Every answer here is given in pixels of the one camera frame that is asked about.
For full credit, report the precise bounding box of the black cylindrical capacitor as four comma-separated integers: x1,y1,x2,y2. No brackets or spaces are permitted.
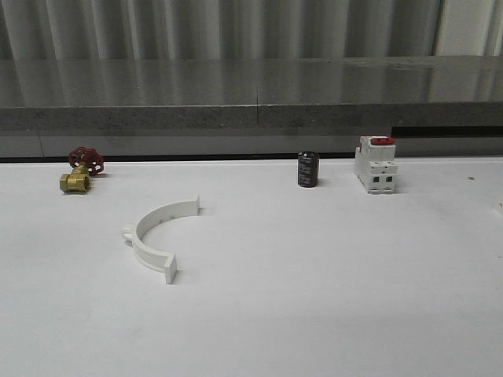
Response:
297,151,319,188

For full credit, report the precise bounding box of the brass valve red handwheel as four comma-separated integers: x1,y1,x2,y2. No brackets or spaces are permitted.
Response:
59,146,105,193

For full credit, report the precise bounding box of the grey stone counter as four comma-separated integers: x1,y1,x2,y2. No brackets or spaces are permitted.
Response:
1,57,502,161

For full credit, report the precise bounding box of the white circuit breaker red switch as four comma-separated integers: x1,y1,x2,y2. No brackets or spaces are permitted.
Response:
354,135,398,194

